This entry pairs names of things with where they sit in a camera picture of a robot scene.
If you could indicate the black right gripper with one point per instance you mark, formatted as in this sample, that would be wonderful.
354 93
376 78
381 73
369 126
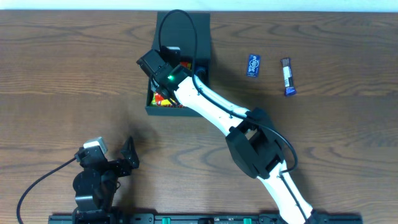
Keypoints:
170 53

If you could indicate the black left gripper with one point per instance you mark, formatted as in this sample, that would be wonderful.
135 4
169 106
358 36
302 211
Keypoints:
121 166

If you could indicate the dark green box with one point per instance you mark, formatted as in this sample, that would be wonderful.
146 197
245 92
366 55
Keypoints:
178 31

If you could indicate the blue Oreo cookie pack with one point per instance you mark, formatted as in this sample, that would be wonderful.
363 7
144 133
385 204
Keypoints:
201 73

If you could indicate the Haribo gummy bag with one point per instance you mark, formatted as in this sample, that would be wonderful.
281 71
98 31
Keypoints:
159 101

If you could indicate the blue Eclipse mint pack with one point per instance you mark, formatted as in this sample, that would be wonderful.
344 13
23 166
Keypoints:
253 66

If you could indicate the dark blue chocolate bar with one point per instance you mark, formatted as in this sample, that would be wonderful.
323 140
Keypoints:
288 77

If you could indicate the red Hacks candy bag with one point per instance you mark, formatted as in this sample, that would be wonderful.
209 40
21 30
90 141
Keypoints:
187 65

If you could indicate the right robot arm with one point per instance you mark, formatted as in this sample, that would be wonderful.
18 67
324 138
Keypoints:
254 145

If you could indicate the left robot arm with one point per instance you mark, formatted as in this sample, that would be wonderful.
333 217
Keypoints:
97 184

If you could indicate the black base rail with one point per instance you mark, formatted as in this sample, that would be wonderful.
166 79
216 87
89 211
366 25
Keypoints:
148 218

